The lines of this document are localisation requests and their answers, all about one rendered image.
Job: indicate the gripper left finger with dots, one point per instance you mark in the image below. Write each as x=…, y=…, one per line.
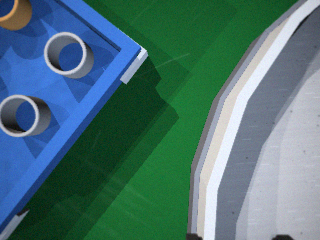
x=193, y=237

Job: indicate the grey metal bushing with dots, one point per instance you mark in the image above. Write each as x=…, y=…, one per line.
x=52, y=50
x=8, y=108

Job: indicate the tan hollow bushing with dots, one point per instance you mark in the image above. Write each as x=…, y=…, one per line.
x=18, y=17

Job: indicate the blue crate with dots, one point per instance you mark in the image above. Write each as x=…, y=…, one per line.
x=73, y=103

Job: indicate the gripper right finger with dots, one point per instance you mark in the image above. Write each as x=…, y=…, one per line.
x=283, y=237

